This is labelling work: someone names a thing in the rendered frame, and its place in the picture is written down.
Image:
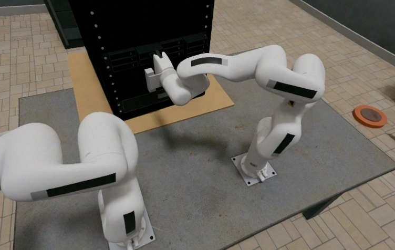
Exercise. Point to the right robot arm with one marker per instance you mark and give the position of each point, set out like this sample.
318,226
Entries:
302,87

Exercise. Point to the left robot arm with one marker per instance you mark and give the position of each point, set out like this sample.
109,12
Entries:
32,169

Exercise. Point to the tan flat board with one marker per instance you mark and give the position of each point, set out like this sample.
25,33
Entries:
91,98

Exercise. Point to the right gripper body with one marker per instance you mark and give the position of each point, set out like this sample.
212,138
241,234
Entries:
163,64

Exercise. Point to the black rack frame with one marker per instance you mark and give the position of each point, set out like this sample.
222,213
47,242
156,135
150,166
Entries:
114,25

